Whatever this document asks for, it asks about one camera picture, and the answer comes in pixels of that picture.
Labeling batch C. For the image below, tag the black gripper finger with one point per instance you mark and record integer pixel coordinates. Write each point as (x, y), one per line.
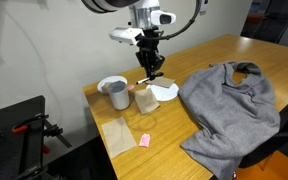
(155, 70)
(149, 73)

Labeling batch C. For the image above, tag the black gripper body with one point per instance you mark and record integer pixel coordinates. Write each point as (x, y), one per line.
(148, 54)

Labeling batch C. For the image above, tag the black and white marker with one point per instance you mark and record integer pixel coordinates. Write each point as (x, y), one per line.
(146, 79)

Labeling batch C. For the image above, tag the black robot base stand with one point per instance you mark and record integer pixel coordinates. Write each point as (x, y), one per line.
(21, 156)

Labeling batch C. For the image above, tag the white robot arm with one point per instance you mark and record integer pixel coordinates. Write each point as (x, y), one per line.
(145, 17)

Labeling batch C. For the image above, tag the pink eraser behind cup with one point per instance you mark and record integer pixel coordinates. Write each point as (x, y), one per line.
(130, 87)

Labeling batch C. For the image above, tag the brown napkin beside cup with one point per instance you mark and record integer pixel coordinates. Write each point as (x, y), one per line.
(146, 100)

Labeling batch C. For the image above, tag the light grey plastic cup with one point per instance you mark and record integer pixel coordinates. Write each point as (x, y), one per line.
(119, 95)

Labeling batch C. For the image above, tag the white plate behind cup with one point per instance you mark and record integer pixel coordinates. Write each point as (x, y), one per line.
(110, 79)

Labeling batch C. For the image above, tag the brown napkin on right plate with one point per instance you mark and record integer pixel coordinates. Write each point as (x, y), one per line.
(161, 81)

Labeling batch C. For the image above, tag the brown napkin on plate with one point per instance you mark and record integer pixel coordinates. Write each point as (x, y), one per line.
(161, 81)
(105, 87)

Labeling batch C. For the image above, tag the white plate right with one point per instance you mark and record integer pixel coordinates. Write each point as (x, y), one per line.
(164, 94)

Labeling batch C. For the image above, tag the brown napkin on left plate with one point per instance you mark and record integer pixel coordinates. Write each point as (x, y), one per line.
(105, 87)

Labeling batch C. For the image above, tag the pink eraser near table edge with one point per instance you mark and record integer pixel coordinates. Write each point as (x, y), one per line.
(145, 140)

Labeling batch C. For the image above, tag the large brown napkin front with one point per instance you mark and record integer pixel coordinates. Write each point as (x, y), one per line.
(118, 137)

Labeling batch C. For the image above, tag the grey hooded sweatshirt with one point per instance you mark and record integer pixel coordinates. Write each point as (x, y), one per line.
(234, 103)

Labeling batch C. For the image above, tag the black chair under sweatshirt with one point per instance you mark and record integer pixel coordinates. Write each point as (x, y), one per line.
(264, 150)

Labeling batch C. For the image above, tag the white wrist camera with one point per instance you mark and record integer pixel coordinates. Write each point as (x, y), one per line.
(126, 35)

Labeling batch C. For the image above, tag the white wall switch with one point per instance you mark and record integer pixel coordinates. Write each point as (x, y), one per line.
(204, 7)

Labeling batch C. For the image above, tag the orange handled black clamp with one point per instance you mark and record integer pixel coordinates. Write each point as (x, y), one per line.
(40, 123)

